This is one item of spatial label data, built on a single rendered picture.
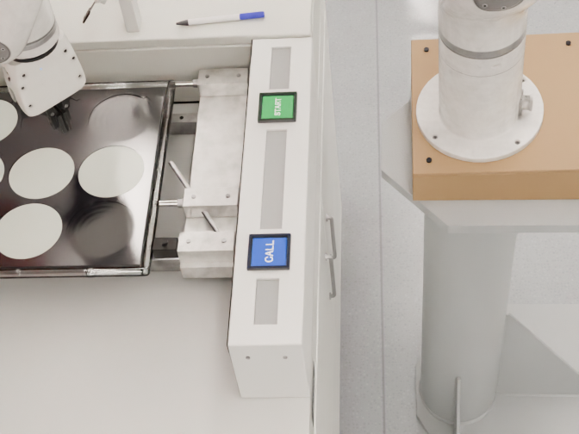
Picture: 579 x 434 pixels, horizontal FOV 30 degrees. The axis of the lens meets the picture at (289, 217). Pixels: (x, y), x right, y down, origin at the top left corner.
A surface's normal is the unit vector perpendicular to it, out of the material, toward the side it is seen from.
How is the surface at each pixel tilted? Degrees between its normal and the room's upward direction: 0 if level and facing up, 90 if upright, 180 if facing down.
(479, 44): 96
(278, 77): 0
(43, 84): 90
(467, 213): 0
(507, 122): 91
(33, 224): 0
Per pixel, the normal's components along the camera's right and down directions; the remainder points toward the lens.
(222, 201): -0.09, -0.61
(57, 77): 0.63, 0.58
